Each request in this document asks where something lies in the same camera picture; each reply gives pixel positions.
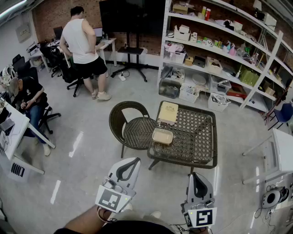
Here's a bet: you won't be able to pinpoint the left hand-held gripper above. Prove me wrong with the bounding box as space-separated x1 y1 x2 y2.
95 157 141 213

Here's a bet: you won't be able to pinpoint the pastel spray bottles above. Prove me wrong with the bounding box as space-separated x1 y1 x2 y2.
226 40 237 55

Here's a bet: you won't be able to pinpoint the white basket of parts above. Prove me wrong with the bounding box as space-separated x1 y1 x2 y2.
179 83 200 103

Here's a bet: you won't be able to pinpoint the dark clear storage bin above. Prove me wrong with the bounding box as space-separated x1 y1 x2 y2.
159 79 181 99

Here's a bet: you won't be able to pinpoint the grey electrical wall panel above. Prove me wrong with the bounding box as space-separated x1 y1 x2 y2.
15 22 32 43

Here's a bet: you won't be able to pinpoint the white basket of cables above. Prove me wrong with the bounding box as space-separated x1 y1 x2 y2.
207 92 231 112

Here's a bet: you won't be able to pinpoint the person's left forearm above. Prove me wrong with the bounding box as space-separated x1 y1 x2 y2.
64 204 110 231

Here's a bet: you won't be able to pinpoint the white side table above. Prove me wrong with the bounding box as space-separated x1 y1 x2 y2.
242 128 293 185

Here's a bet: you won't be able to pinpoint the white round device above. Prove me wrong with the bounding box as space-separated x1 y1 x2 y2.
262 186 290 208

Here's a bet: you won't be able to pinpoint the flat kraft paper box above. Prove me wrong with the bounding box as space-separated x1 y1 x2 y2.
157 101 179 126

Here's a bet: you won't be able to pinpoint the large black television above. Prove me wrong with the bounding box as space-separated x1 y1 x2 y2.
99 0 167 34

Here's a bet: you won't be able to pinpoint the long white desk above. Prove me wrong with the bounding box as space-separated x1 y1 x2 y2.
0 100 56 176

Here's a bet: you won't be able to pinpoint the thin black cable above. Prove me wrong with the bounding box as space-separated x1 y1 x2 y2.
174 223 190 232

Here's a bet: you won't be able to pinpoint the beige plastic container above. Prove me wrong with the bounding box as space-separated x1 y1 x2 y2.
152 128 174 146

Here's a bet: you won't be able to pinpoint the black office chair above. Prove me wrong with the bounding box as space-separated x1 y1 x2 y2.
40 45 61 77
58 54 95 98
38 100 61 134

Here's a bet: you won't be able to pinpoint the round beige turntable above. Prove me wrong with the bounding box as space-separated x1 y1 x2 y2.
192 73 209 86

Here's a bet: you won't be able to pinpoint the small white desk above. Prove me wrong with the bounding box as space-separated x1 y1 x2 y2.
92 37 117 67

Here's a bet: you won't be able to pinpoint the person's beige trousers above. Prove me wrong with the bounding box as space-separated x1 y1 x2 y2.
107 209 165 227

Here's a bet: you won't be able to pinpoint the white slotted basket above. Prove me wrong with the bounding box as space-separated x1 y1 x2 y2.
170 51 186 64

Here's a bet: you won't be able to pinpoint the person's black shirt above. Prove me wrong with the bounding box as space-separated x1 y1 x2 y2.
54 220 177 234

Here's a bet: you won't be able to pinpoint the red flat box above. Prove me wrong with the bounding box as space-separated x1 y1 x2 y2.
226 83 248 99

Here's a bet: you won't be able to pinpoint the clear lidded storage bin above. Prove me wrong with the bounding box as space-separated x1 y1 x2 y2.
209 74 232 94

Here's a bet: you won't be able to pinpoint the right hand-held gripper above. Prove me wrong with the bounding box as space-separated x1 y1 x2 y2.
180 172 217 229

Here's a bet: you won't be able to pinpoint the blue chair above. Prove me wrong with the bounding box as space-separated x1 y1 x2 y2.
273 102 293 131

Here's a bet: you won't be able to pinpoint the black and white wrist band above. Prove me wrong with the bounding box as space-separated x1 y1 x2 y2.
97 205 109 222

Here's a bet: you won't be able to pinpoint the dark wicker chair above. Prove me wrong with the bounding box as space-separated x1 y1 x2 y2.
109 101 157 159

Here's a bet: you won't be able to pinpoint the white sheet with black bars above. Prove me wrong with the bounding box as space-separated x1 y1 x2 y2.
8 161 30 182

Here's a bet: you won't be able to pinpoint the white shelving unit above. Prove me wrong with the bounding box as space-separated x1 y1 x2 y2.
157 0 293 112

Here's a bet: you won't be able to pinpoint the laptop computer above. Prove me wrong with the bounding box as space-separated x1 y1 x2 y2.
53 26 64 40

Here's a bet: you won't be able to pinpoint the dark wicker table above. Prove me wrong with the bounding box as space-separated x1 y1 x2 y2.
146 100 218 176

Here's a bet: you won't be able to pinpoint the white open storage box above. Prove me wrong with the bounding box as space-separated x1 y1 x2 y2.
174 25 191 42

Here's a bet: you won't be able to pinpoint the green paper bags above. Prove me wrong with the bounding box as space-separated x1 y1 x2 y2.
239 66 259 86

